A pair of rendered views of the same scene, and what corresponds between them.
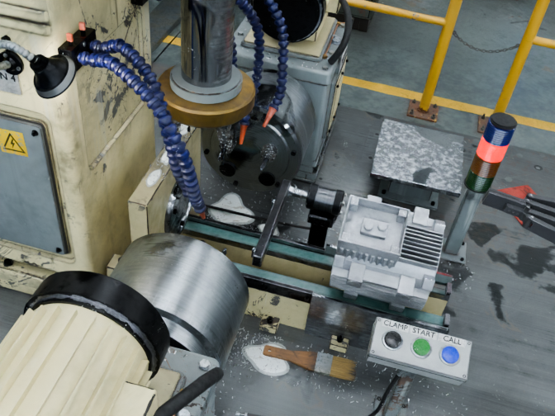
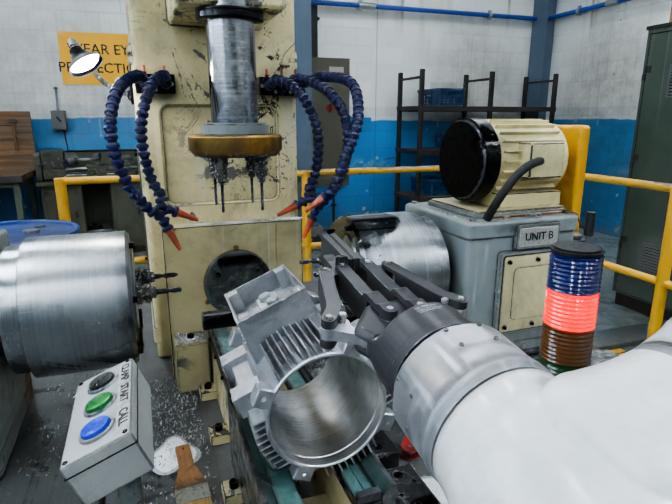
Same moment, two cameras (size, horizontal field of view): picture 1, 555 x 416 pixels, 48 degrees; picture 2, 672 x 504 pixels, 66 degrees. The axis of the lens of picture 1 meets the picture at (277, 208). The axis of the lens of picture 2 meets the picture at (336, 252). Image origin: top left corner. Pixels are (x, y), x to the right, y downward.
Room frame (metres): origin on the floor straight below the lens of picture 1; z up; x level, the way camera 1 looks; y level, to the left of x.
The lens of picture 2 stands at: (0.63, -0.84, 1.37)
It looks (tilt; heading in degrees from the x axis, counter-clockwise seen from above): 14 degrees down; 60
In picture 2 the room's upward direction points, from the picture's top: straight up
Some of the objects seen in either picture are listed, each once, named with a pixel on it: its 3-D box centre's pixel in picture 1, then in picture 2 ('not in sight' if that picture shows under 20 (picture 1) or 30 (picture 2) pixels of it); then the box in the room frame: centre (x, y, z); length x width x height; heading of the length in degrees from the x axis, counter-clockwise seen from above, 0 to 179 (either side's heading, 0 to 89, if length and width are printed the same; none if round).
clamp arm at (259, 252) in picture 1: (273, 220); (272, 312); (0.98, 0.01, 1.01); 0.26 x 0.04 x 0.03; 170
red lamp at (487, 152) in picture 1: (492, 147); (570, 306); (1.18, -0.46, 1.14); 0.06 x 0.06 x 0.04
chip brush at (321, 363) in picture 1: (310, 360); (190, 482); (0.78, -0.11, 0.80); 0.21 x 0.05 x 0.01; 83
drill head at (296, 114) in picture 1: (263, 123); (393, 268); (1.30, 0.06, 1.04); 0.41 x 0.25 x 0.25; 170
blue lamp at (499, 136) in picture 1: (499, 130); (574, 270); (1.18, -0.46, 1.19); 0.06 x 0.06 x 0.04
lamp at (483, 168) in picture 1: (486, 162); (566, 340); (1.18, -0.46, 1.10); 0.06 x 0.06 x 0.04
